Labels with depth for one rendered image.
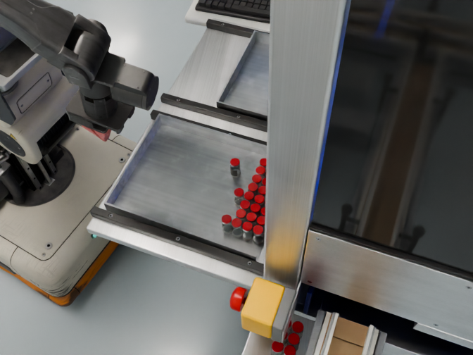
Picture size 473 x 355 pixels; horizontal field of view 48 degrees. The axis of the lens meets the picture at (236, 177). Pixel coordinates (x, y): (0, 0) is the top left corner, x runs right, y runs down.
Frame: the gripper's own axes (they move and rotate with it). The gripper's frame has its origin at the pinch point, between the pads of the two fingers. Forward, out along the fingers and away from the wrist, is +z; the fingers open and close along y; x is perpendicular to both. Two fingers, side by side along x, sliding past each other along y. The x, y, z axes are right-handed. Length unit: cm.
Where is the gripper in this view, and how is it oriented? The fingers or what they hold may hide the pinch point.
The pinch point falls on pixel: (105, 136)
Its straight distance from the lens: 103.4
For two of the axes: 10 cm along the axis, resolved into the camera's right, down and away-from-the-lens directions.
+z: -1.1, 5.0, 8.6
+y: 9.3, 3.6, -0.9
